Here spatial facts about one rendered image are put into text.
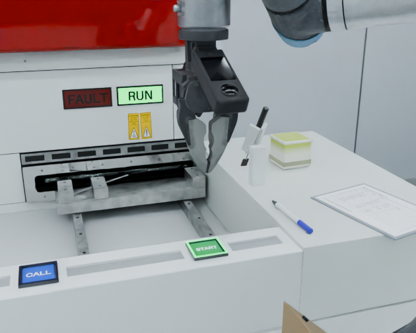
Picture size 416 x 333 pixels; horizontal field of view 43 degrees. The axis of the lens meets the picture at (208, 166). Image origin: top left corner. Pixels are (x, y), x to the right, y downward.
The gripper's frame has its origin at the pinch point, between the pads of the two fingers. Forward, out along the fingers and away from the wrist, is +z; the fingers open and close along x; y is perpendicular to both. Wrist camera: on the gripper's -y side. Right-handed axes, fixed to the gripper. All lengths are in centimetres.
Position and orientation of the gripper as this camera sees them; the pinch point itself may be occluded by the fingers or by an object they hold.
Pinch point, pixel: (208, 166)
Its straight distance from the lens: 79.6
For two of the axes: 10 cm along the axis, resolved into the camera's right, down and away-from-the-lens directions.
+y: -3.0, -3.2, 9.0
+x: -9.5, 1.0, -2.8
